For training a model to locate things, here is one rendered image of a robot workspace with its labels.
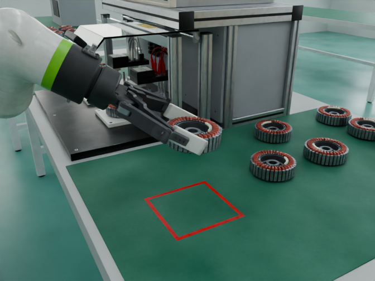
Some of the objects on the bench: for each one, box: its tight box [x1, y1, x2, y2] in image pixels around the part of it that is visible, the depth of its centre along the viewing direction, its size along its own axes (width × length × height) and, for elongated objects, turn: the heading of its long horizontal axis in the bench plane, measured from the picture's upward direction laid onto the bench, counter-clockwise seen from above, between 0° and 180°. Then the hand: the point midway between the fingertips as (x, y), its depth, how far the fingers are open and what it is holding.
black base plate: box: [34, 79, 218, 161], centre depth 133 cm, size 47×64×2 cm
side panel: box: [220, 20, 301, 129], centre depth 118 cm, size 28×3×32 cm, turn 119°
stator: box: [304, 137, 349, 166], centre depth 99 cm, size 11×11×4 cm
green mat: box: [66, 108, 375, 281], centre depth 92 cm, size 94×61×1 cm, turn 119°
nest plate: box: [95, 109, 132, 128], centre depth 122 cm, size 15×15×1 cm
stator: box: [249, 150, 296, 182], centre depth 92 cm, size 11×11×4 cm
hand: (191, 131), depth 71 cm, fingers closed on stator, 11 cm apart
